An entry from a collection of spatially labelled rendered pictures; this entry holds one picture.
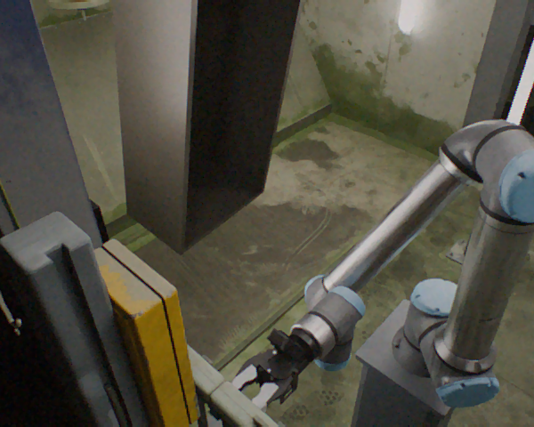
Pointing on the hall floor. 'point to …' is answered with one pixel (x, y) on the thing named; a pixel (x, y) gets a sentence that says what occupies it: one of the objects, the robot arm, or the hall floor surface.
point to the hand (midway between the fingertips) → (235, 405)
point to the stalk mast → (76, 318)
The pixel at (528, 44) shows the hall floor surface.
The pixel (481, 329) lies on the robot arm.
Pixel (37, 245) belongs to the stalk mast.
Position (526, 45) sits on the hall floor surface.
